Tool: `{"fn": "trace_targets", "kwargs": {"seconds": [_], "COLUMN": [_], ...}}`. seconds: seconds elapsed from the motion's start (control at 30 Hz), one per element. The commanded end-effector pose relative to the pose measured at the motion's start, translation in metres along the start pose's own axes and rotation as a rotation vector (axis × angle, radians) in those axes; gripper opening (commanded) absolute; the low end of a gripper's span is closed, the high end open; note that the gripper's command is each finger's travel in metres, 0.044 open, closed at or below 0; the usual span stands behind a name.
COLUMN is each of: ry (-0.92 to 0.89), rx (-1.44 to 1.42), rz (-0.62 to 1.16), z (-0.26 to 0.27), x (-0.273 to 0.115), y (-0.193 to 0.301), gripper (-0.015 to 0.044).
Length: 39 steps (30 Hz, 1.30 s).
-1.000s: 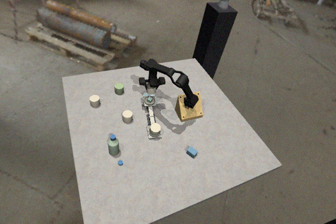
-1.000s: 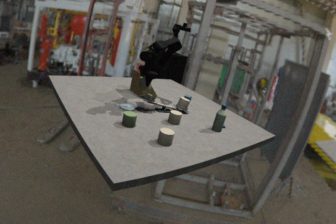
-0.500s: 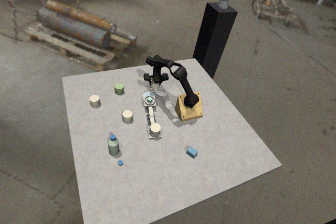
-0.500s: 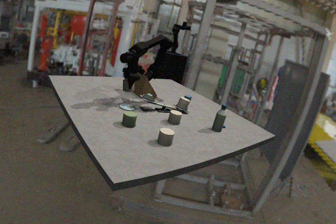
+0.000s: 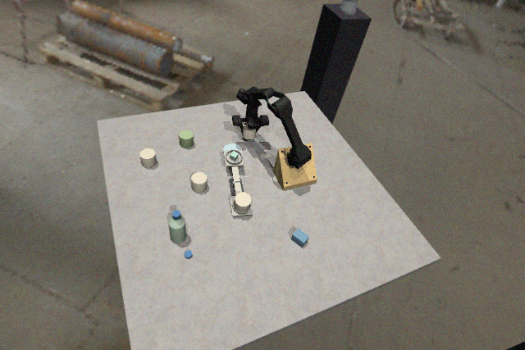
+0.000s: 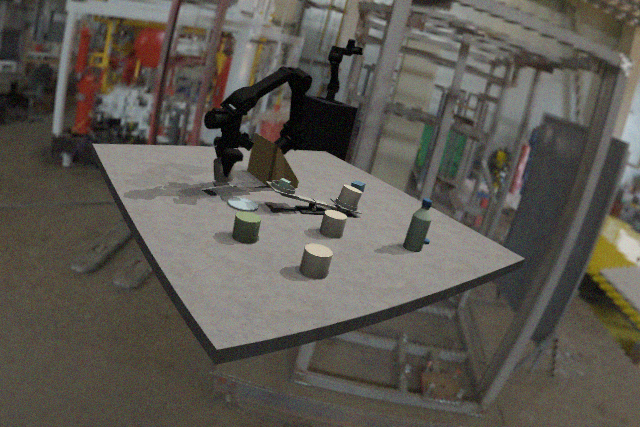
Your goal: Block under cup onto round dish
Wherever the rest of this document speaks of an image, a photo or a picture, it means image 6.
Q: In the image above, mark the small blue block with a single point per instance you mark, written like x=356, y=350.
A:
x=359, y=185

